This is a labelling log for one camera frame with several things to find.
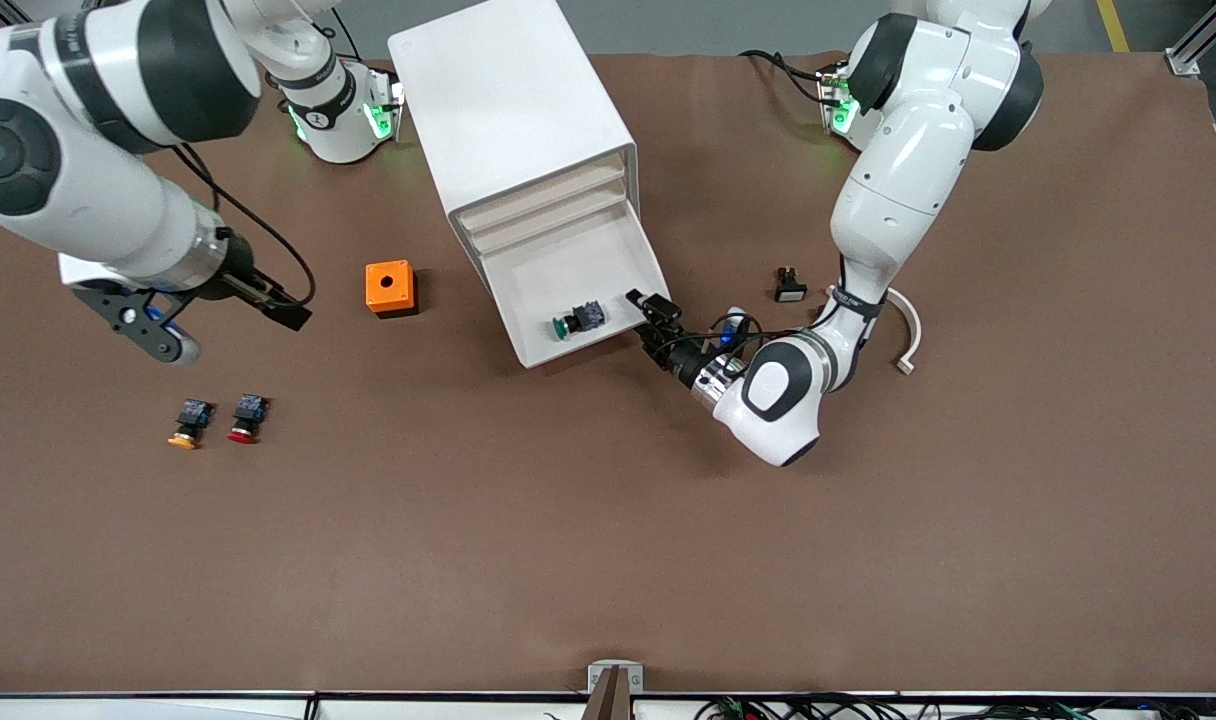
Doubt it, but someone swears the white drawer cabinet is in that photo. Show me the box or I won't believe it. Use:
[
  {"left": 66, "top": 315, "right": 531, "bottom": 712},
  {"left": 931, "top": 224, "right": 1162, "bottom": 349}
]
[{"left": 386, "top": 0, "right": 644, "bottom": 301}]

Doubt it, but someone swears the aluminium frame profile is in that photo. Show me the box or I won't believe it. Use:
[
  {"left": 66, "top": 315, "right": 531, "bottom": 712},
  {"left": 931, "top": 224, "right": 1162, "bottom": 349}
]
[{"left": 1165, "top": 0, "right": 1216, "bottom": 79}]

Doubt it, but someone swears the red push button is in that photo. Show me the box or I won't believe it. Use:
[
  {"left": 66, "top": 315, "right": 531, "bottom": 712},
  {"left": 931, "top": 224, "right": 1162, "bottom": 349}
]
[{"left": 227, "top": 393, "right": 271, "bottom": 445}]

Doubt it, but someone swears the orange button enclosure box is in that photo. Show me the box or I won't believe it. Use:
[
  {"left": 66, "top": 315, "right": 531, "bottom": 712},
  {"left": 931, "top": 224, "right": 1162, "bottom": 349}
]
[{"left": 365, "top": 259, "right": 419, "bottom": 319}]

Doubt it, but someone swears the grey metal table bracket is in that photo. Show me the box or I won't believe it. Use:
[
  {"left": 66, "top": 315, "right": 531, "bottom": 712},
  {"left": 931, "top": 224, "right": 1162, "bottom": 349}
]
[{"left": 587, "top": 660, "right": 645, "bottom": 695}]

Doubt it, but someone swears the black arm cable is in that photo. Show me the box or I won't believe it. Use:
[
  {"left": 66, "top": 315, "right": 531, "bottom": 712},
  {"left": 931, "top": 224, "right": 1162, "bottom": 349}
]
[
  {"left": 658, "top": 310, "right": 831, "bottom": 363},
  {"left": 171, "top": 143, "right": 318, "bottom": 308}
]

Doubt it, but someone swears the yellow push button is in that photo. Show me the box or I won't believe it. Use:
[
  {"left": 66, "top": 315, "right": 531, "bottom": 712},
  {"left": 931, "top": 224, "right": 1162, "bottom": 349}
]
[{"left": 167, "top": 398, "right": 216, "bottom": 451}]

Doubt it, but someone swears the white table edge strip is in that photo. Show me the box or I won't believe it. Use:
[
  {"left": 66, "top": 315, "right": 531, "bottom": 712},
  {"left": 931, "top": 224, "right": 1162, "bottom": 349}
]
[{"left": 0, "top": 690, "right": 1216, "bottom": 720}]

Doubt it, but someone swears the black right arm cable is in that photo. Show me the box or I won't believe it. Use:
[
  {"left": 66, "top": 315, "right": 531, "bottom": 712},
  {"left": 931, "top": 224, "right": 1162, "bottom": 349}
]
[{"left": 171, "top": 143, "right": 318, "bottom": 308}]

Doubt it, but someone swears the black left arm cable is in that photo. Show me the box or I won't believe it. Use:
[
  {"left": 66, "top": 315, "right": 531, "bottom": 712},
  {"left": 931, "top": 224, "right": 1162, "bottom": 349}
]
[{"left": 658, "top": 310, "right": 831, "bottom": 363}]

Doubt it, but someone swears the black base power cable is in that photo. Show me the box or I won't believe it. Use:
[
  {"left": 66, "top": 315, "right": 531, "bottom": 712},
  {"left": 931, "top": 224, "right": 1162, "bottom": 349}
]
[{"left": 738, "top": 48, "right": 831, "bottom": 106}]

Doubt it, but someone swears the tangled black cable bundle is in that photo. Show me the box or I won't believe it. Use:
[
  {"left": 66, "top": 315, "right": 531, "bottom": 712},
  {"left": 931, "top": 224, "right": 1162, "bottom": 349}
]
[{"left": 693, "top": 693, "right": 1216, "bottom": 720}]

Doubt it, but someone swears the green push button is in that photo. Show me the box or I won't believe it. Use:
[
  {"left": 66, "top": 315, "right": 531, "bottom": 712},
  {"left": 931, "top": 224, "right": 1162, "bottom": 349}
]
[{"left": 551, "top": 298, "right": 609, "bottom": 343}]

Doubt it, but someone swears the brown table mat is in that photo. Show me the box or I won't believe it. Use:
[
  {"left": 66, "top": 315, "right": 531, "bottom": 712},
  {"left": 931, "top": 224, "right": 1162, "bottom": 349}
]
[{"left": 0, "top": 50, "right": 1216, "bottom": 696}]

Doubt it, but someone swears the brown vertical post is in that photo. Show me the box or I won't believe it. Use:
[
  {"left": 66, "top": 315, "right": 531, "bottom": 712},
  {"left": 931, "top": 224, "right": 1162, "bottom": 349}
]
[{"left": 580, "top": 668, "right": 636, "bottom": 720}]

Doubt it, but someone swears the white curved plastic bracket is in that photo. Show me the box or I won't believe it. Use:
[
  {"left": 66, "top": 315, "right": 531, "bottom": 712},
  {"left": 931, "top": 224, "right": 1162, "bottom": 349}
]
[{"left": 826, "top": 285, "right": 924, "bottom": 377}]

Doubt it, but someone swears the beige cabinet drawer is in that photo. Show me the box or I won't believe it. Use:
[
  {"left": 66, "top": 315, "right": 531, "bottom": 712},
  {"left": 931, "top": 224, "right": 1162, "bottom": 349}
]
[
  {"left": 458, "top": 160, "right": 629, "bottom": 236},
  {"left": 468, "top": 188, "right": 631, "bottom": 257},
  {"left": 476, "top": 205, "right": 674, "bottom": 371}
]

